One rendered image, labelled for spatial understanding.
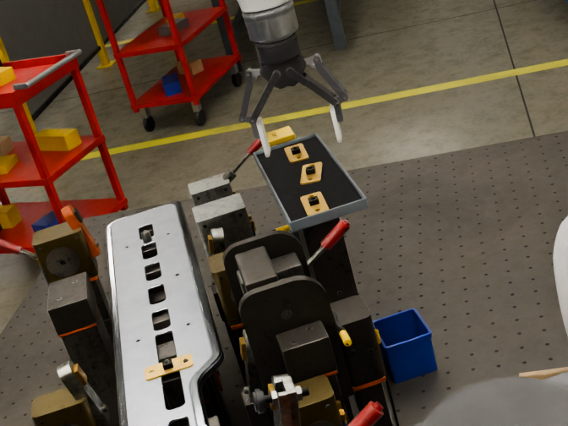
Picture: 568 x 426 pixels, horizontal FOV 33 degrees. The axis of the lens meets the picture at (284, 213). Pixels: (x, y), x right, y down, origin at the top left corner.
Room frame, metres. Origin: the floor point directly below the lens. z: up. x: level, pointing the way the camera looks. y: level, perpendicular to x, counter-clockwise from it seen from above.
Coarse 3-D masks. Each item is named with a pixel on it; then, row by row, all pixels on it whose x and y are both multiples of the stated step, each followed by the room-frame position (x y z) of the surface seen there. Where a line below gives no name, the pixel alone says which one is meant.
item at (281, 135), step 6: (288, 126) 1.92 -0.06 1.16; (270, 132) 1.91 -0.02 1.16; (276, 132) 1.90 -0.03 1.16; (282, 132) 1.89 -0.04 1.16; (288, 132) 1.88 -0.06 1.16; (270, 138) 1.88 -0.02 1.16; (276, 138) 1.87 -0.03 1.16; (282, 138) 1.86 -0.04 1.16; (288, 138) 1.86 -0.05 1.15; (294, 138) 1.87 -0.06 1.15; (270, 144) 1.86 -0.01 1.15; (276, 144) 1.86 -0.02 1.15
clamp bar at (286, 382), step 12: (276, 384) 0.93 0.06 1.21; (288, 384) 0.93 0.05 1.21; (264, 396) 0.92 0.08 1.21; (276, 396) 0.92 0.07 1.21; (288, 396) 0.91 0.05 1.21; (300, 396) 0.92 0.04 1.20; (264, 408) 0.91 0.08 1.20; (276, 408) 0.94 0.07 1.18; (288, 408) 0.91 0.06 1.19; (288, 420) 0.91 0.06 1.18
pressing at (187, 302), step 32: (128, 224) 2.02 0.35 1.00; (160, 224) 1.97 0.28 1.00; (128, 256) 1.85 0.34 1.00; (160, 256) 1.81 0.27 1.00; (192, 256) 1.76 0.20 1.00; (128, 288) 1.70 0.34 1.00; (192, 288) 1.63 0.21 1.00; (128, 320) 1.57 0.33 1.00; (192, 320) 1.51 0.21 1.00; (128, 352) 1.46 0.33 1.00; (192, 352) 1.40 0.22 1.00; (128, 384) 1.36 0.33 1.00; (160, 384) 1.33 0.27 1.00; (192, 384) 1.30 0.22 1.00; (128, 416) 1.27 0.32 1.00; (160, 416) 1.25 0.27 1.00; (192, 416) 1.22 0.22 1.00
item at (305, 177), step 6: (318, 162) 1.67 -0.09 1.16; (306, 168) 1.64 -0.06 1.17; (312, 168) 1.63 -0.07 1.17; (318, 168) 1.64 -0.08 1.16; (306, 174) 1.63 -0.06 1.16; (312, 174) 1.63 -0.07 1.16; (318, 174) 1.62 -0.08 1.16; (300, 180) 1.61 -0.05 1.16; (306, 180) 1.61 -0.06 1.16; (312, 180) 1.60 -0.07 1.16; (318, 180) 1.59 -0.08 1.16
